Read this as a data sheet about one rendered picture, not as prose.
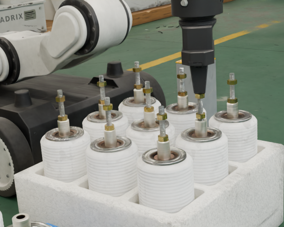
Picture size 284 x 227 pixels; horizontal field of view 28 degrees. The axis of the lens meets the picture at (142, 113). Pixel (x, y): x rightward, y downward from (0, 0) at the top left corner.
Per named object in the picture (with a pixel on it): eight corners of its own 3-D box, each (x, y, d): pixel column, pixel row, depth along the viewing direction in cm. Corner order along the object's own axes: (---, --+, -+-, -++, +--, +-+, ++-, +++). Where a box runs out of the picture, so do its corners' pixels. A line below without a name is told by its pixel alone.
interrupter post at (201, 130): (200, 133, 106) (199, 116, 105) (210, 136, 104) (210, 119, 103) (192, 137, 104) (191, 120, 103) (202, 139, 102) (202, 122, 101)
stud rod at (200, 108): (202, 124, 104) (200, 84, 102) (204, 125, 103) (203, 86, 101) (197, 125, 104) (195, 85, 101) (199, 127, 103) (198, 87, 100)
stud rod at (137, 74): (137, 93, 127) (135, 61, 125) (141, 94, 126) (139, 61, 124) (135, 95, 126) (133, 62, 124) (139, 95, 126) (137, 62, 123)
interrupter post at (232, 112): (224, 117, 113) (223, 102, 112) (234, 115, 114) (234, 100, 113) (231, 120, 111) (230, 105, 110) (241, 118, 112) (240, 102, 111)
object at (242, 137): (202, 195, 121) (199, 115, 115) (240, 185, 124) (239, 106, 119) (226, 213, 112) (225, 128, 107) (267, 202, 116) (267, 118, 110)
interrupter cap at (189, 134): (197, 127, 109) (197, 123, 109) (230, 134, 104) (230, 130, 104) (172, 138, 104) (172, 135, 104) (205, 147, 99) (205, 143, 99)
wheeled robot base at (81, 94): (-103, 143, 180) (-125, 39, 169) (25, 101, 217) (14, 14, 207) (26, 190, 140) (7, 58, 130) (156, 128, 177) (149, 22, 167)
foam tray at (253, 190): (24, 255, 116) (12, 174, 110) (140, 183, 145) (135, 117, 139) (183, 323, 93) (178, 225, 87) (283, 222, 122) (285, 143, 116)
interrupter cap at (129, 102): (119, 101, 129) (118, 98, 129) (150, 96, 131) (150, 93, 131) (127, 110, 122) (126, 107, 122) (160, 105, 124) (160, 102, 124)
